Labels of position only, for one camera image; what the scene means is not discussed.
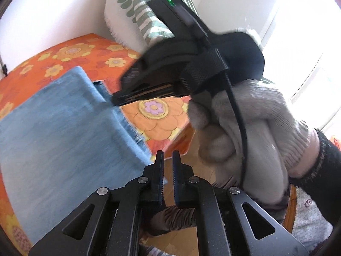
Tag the green striped white pillow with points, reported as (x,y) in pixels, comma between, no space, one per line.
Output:
(134,24)

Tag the right hand grey glove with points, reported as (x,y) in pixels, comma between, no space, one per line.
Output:
(280,147)

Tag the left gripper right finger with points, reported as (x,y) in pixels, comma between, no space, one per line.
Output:
(229,222)

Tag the light blue denim pants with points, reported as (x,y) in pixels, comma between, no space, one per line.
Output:
(61,145)

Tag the orange floral bedspread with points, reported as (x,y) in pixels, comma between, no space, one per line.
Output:
(159,121)

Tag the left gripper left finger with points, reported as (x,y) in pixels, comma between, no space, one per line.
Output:
(108,221)

